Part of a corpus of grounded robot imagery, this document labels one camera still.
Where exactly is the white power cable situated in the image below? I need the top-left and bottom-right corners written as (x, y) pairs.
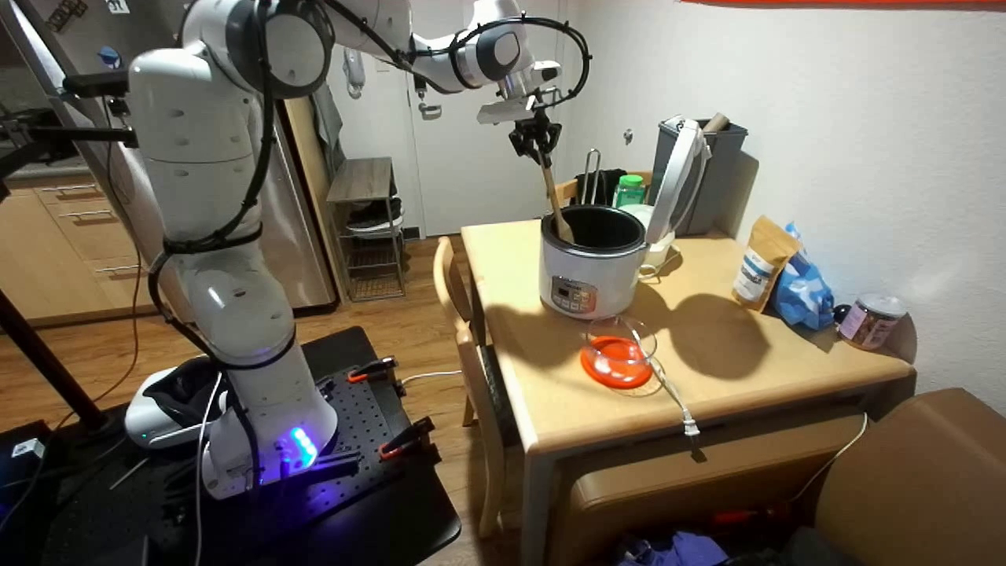
top-left (624, 317), bottom-right (704, 442)

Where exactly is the green bottle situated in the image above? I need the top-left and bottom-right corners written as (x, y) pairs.
top-left (614, 175), bottom-right (646, 208)

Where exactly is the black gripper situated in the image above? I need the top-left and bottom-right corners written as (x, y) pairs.
top-left (508, 111), bottom-right (562, 167)

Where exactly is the white rice cooker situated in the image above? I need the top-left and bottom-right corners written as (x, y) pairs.
top-left (537, 119), bottom-right (712, 321)

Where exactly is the blue plastic bag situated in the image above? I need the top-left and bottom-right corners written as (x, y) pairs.
top-left (769, 223), bottom-right (834, 334)

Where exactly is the wooden chair near robot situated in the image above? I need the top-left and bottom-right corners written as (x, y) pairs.
top-left (432, 235), bottom-right (511, 537)

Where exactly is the white labelled can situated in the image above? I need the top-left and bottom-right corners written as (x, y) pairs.
top-left (733, 252), bottom-right (772, 304)

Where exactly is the stainless steel refrigerator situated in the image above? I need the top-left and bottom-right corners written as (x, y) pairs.
top-left (262, 98), bottom-right (335, 311)

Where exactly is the pink lidded jar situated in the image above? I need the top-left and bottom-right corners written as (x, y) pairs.
top-left (839, 292), bottom-right (905, 349)

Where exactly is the purple cloth pile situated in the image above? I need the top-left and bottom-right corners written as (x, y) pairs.
top-left (616, 531), bottom-right (728, 566)

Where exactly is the wooden spoon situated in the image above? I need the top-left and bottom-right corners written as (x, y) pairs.
top-left (541, 161), bottom-right (576, 245)

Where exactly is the metal wire rack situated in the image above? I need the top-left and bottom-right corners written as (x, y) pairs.
top-left (580, 149), bottom-right (604, 205)

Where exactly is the orange plastic lid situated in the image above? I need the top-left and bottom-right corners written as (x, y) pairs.
top-left (580, 334), bottom-right (652, 389)

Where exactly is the brown paper bag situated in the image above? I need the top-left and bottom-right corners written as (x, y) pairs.
top-left (741, 219), bottom-right (799, 311)

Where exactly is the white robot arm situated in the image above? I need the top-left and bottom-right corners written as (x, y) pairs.
top-left (62, 0), bottom-right (562, 499)

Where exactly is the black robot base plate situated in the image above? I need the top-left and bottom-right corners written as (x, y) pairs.
top-left (40, 328), bottom-right (463, 566)

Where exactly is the light wooden table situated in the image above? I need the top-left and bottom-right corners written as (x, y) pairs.
top-left (463, 222), bottom-right (914, 566)

